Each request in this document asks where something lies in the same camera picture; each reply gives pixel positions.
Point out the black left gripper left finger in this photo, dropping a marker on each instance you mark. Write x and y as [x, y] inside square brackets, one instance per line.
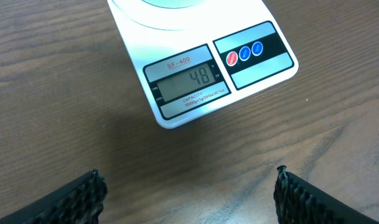
[79, 201]

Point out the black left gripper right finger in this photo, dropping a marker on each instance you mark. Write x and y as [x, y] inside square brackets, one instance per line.
[299, 202]

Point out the white digital kitchen scale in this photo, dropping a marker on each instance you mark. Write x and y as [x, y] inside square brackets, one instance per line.
[192, 61]

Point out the grey round bowl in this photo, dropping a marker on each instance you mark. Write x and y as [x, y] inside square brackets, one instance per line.
[173, 4]

